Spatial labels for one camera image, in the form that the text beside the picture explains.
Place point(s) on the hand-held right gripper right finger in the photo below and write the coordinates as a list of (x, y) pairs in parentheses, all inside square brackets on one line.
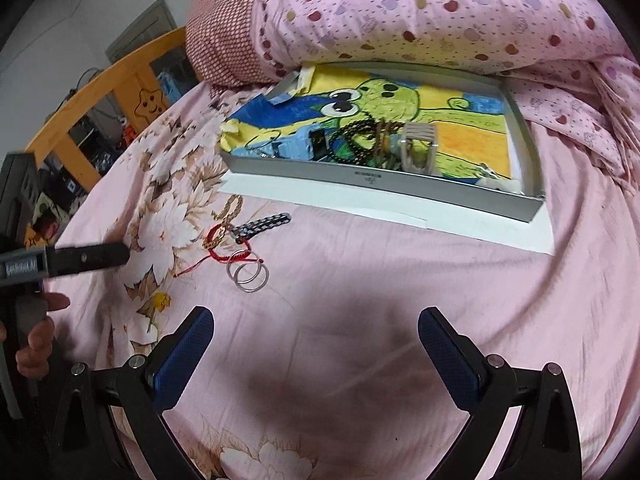
[(450, 360)]

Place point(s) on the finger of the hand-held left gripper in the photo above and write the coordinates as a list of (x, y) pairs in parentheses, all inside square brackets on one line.
[(90, 257)]

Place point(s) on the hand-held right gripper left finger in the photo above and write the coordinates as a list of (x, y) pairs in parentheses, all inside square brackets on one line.
[(182, 360)]

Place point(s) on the silver bangle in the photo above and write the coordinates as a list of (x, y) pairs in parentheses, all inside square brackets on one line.
[(252, 277), (240, 265)]

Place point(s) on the grey metal watch band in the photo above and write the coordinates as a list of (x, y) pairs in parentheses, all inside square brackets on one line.
[(420, 145)]

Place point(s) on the grey tray with frog drawing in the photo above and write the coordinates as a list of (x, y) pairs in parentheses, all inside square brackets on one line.
[(450, 135)]

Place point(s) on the person's left hand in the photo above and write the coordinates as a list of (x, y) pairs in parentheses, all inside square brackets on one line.
[(40, 340)]

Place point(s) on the pink floral bedsheet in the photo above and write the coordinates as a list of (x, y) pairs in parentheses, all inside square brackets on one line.
[(350, 320)]

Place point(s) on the white paper sheet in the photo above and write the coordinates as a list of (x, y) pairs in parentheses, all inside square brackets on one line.
[(500, 232)]

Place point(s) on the grey door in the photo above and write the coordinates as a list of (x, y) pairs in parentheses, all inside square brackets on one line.
[(145, 25)]

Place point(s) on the red checked pillow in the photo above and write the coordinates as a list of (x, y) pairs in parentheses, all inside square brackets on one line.
[(225, 30)]

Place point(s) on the pink dotted rolled quilt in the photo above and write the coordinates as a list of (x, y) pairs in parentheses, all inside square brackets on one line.
[(450, 15)]

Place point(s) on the wooden bed rail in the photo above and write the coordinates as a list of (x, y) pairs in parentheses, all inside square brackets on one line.
[(100, 95)]

